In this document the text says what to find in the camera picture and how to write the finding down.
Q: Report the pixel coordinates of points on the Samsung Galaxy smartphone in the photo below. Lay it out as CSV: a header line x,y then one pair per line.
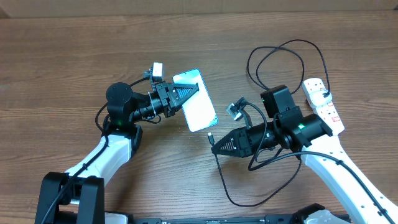
x,y
198,109

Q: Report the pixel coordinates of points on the cardboard backdrop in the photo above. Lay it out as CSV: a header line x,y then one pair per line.
x,y
82,8

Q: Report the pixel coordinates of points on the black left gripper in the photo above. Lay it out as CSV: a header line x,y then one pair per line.
x,y
168,99

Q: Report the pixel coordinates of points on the white power strip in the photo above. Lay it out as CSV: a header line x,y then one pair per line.
x,y
328,113

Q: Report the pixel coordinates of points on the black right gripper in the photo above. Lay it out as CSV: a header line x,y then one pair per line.
x,y
244,146

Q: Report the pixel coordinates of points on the white charger plug adapter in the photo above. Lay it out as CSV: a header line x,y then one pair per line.
x,y
319,98

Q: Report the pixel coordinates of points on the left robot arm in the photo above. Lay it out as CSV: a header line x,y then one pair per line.
x,y
77,195

